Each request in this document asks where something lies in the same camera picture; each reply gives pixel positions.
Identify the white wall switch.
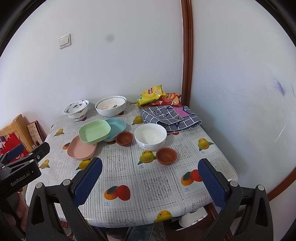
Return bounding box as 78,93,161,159
59,34,71,49

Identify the large white bowl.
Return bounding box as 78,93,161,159
95,96,127,117

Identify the white stool under table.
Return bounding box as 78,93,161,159
179,207,208,229

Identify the brown small bowl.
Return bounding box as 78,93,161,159
156,148,177,165
115,132,133,146

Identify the fruit print tablecloth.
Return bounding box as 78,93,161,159
26,109,239,227

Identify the green square plate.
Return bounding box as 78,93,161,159
79,120,111,145

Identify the red patterned box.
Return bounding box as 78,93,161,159
27,120,44,147

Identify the pink square plate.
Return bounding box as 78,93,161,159
67,136,97,160

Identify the yellow chip bag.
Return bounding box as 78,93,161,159
137,85,166,107

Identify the inner white patterned bowl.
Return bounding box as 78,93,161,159
96,97,125,110

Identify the person's left hand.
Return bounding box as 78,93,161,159
3,188,29,232

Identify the blue patterned footed bowl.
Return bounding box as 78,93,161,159
64,99,89,121

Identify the red chip bag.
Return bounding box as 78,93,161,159
149,92,181,106

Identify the brown wooden door frame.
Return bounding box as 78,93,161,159
181,0,194,106

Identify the grey checked folded cloth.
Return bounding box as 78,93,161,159
139,105,202,133

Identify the blue square plate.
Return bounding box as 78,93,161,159
104,118,126,142

